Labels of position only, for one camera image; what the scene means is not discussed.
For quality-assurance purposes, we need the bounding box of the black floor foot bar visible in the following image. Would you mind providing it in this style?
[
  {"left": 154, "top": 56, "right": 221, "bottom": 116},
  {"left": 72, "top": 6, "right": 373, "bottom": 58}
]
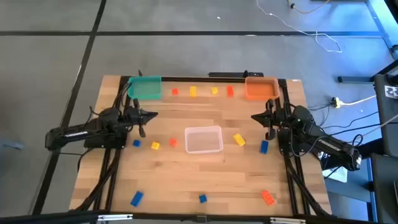
[{"left": 337, "top": 75, "right": 376, "bottom": 84}]

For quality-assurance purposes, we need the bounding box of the silver metal bracket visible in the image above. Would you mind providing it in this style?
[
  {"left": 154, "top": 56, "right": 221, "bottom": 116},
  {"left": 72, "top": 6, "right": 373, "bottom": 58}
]
[
  {"left": 97, "top": 213, "right": 134, "bottom": 222},
  {"left": 269, "top": 217, "right": 307, "bottom": 224}
]

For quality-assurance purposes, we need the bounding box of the blue metal table leg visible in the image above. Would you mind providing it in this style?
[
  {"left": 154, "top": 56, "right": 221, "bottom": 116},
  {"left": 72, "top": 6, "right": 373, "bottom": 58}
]
[{"left": 365, "top": 0, "right": 398, "bottom": 60}]

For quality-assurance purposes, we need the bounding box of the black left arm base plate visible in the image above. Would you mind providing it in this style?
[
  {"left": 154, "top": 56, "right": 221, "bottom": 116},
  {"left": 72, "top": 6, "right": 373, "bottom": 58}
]
[{"left": 83, "top": 124, "right": 128, "bottom": 149}]

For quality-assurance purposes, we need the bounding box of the black rig crossbar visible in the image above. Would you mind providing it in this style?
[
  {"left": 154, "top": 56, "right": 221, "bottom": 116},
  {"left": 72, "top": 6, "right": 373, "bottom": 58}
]
[{"left": 0, "top": 210, "right": 398, "bottom": 224}]

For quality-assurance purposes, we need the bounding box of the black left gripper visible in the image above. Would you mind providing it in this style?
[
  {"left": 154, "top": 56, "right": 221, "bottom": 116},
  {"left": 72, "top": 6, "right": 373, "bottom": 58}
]
[{"left": 126, "top": 98, "right": 159, "bottom": 138}]

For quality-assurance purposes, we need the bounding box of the orange plastic bin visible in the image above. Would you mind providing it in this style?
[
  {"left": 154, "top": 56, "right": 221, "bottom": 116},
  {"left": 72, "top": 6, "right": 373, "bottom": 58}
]
[{"left": 244, "top": 77, "right": 280, "bottom": 101}]

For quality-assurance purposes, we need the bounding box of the gray floor scrap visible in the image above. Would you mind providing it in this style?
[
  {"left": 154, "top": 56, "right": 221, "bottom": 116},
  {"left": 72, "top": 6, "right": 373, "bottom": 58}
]
[{"left": 0, "top": 138, "right": 25, "bottom": 151}]

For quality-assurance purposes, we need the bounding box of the black cable bundle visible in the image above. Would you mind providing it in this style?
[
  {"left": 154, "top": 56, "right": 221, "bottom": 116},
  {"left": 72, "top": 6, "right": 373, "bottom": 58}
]
[
  {"left": 287, "top": 155, "right": 332, "bottom": 217},
  {"left": 74, "top": 148, "right": 123, "bottom": 212}
]

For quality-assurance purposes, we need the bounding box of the black aluminium table frame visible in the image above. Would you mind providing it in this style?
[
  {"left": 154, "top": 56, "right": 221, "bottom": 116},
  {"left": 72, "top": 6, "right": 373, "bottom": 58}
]
[{"left": 70, "top": 75, "right": 333, "bottom": 218}]

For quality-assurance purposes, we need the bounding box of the green plastic bin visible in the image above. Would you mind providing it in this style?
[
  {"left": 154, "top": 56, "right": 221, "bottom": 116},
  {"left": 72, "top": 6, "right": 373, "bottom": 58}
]
[{"left": 127, "top": 75, "right": 163, "bottom": 101}]

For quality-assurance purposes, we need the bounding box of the white paper sheet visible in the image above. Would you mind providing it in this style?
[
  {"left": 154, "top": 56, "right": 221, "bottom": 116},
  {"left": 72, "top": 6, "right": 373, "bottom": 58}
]
[{"left": 323, "top": 166, "right": 348, "bottom": 184}]

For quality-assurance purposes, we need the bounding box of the gray floor cable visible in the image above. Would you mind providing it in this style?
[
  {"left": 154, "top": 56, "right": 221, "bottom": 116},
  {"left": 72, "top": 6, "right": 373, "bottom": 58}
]
[{"left": 360, "top": 113, "right": 398, "bottom": 138}]

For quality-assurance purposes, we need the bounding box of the black white fiducial tag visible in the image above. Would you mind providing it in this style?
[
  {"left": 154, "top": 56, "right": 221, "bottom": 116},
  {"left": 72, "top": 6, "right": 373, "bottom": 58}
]
[{"left": 384, "top": 85, "right": 398, "bottom": 100}]

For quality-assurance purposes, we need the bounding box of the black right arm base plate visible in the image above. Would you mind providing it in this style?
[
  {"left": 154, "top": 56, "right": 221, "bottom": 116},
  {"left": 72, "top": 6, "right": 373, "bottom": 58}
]
[{"left": 277, "top": 129, "right": 321, "bottom": 156}]

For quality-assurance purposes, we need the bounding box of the white floor cable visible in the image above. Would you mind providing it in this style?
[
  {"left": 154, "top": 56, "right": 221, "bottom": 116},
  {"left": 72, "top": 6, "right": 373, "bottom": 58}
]
[{"left": 256, "top": 0, "right": 343, "bottom": 54}]

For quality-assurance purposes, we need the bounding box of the white power cord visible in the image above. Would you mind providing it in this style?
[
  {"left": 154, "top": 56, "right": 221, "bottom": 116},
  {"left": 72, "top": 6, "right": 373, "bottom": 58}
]
[{"left": 340, "top": 95, "right": 377, "bottom": 106}]

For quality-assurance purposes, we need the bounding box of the clear plastic bin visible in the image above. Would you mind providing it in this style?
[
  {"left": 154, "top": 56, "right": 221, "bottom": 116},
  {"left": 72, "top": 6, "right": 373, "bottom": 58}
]
[{"left": 184, "top": 125, "right": 224, "bottom": 154}]

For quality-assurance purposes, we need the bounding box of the orange floor cable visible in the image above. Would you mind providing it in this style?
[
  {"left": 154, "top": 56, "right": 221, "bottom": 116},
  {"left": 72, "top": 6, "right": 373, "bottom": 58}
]
[{"left": 287, "top": 0, "right": 330, "bottom": 15}]

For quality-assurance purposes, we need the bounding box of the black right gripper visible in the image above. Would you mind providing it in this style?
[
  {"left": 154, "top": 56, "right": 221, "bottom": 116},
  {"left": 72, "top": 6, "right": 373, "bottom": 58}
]
[{"left": 251, "top": 99, "right": 285, "bottom": 141}]

